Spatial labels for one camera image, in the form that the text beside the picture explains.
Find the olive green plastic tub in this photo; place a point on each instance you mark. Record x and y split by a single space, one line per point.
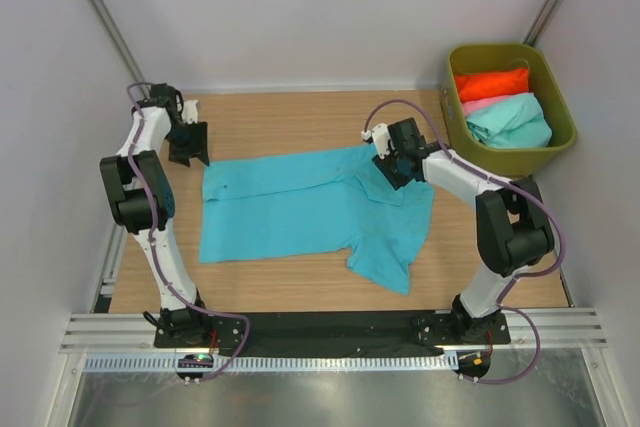
480 58

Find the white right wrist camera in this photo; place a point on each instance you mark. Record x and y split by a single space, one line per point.
380 137

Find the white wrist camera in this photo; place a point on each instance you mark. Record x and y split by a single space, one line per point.
190 112
380 137

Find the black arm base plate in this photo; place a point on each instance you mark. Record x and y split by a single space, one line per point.
329 333

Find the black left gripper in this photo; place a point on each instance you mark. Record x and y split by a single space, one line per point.
197 148

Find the aluminium left frame post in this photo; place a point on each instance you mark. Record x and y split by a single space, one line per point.
113 33

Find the orange folded t shirt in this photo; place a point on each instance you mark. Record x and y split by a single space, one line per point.
473 87

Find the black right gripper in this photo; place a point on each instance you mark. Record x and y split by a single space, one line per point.
395 181

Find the blue t shirt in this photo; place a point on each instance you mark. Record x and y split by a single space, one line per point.
316 202

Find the mint green folded t shirt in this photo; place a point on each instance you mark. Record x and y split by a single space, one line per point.
517 122

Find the pink folded t shirt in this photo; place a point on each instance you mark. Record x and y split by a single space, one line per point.
470 107

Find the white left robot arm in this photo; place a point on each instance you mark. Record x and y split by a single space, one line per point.
141 200

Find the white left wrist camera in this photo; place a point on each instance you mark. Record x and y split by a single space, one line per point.
190 112

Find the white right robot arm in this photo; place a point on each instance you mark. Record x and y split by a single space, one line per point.
513 232

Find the aluminium front frame rail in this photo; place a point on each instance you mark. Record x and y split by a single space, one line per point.
557 328

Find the slotted grey cable duct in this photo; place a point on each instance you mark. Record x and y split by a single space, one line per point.
196 363

